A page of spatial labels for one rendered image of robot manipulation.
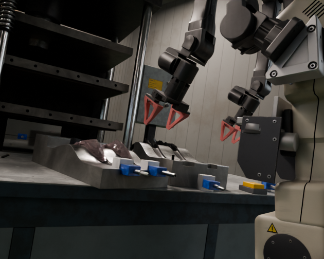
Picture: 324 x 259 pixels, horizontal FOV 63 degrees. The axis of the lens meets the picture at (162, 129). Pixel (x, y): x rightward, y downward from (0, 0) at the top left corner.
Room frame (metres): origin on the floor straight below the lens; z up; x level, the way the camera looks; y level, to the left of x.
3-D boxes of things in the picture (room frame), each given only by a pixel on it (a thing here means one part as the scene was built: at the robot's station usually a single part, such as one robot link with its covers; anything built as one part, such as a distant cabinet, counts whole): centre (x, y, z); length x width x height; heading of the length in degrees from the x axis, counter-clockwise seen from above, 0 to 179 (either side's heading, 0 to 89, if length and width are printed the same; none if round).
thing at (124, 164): (0.74, 0.07, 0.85); 0.13 x 0.05 x 0.05; 45
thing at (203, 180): (0.90, -0.20, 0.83); 0.13 x 0.05 x 0.05; 20
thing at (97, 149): (0.97, 0.22, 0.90); 0.26 x 0.18 x 0.08; 45
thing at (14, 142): (1.66, 0.80, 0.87); 0.50 x 0.27 x 0.17; 28
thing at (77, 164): (0.97, 0.22, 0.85); 0.50 x 0.26 x 0.11; 45
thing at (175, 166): (1.21, -0.05, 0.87); 0.50 x 0.26 x 0.14; 28
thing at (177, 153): (1.19, -0.05, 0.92); 0.35 x 0.16 x 0.09; 28
